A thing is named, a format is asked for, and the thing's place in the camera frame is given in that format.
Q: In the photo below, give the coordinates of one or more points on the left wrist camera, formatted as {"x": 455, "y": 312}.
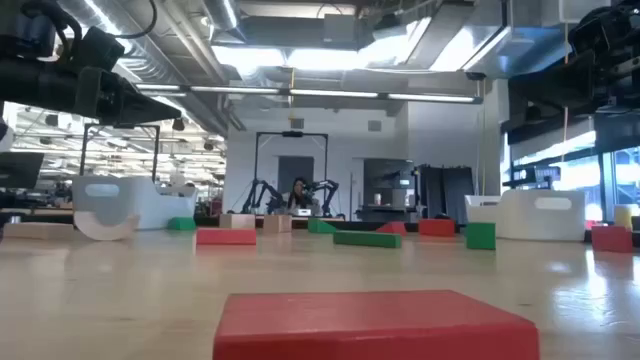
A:
{"x": 97, "y": 50}

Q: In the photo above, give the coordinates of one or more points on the pale yellow cylinder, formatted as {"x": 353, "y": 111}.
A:
{"x": 623, "y": 216}

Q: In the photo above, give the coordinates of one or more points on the dark computer monitor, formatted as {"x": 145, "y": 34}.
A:
{"x": 20, "y": 170}

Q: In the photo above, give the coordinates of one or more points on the grey door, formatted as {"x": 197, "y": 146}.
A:
{"x": 295, "y": 167}

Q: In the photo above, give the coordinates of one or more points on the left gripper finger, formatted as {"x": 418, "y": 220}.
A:
{"x": 135, "y": 107}

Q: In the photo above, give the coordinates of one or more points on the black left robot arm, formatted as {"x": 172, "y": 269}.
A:
{"x": 25, "y": 35}

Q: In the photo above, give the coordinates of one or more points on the person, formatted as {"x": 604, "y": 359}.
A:
{"x": 300, "y": 192}

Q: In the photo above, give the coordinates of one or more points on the plain wooden arch block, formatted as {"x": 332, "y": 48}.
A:
{"x": 105, "y": 234}

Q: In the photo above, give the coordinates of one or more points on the black background rig frame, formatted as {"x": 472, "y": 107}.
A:
{"x": 292, "y": 134}
{"x": 120, "y": 126}

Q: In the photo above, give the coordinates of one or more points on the red wooden block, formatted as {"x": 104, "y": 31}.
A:
{"x": 436, "y": 228}
{"x": 611, "y": 240}
{"x": 395, "y": 230}
{"x": 375, "y": 325}
{"x": 226, "y": 237}

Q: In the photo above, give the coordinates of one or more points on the grey wall speaker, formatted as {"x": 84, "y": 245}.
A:
{"x": 374, "y": 125}
{"x": 297, "y": 123}

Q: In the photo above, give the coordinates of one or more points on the white cup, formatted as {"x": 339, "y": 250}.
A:
{"x": 377, "y": 199}

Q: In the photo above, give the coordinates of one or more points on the black background robot arm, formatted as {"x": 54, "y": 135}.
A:
{"x": 260, "y": 192}
{"x": 327, "y": 190}

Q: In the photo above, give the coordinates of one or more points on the long green wooden block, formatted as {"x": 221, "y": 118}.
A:
{"x": 367, "y": 240}

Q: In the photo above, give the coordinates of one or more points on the black panel stack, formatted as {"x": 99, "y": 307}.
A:
{"x": 450, "y": 195}

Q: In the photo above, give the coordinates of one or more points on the linear ceiling light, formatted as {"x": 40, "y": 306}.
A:
{"x": 160, "y": 87}
{"x": 235, "y": 90}
{"x": 431, "y": 98}
{"x": 334, "y": 93}

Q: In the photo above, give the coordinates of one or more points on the white plastic bin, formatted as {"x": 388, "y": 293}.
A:
{"x": 150, "y": 200}
{"x": 525, "y": 220}

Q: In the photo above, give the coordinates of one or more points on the silver rectangular air duct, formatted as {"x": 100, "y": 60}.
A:
{"x": 480, "y": 45}

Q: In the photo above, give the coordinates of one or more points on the dark cabinet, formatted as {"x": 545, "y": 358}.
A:
{"x": 387, "y": 172}

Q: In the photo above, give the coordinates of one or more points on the small green wooden block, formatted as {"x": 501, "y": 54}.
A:
{"x": 181, "y": 224}

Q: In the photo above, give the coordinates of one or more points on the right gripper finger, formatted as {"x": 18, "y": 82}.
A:
{"x": 565, "y": 82}

